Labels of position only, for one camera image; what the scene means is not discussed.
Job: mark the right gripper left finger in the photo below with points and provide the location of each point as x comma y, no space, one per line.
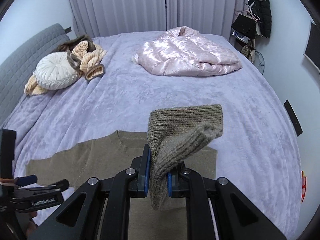
132,182

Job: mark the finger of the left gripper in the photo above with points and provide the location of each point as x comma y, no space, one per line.
25,181
61,186

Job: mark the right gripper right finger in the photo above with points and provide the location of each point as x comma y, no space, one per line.
200,196

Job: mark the olive knit sweater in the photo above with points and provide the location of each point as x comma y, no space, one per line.
174,135

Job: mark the person's left hand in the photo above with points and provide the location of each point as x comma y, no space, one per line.
32,226

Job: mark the lavender plush bedspread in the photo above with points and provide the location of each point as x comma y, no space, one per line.
258,151

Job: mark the grey quilted headboard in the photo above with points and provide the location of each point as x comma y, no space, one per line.
19,66

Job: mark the round white pleated cushion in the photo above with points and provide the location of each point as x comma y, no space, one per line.
56,71

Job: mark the brown fleece garment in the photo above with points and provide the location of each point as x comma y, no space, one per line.
87,56

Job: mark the red yellow package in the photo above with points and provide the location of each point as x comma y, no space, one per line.
304,183

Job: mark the beige chunky knit blanket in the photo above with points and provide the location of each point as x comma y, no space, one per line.
32,88

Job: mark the pink satin puffer jacket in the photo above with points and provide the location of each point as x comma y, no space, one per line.
183,51

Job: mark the brown patterned bag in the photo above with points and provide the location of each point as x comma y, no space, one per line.
248,52

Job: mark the black sparkly handbag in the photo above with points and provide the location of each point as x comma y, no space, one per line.
245,26

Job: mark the grey pleated curtains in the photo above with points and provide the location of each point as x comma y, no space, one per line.
110,17

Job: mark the black hanging coat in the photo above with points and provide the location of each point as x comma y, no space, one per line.
262,9

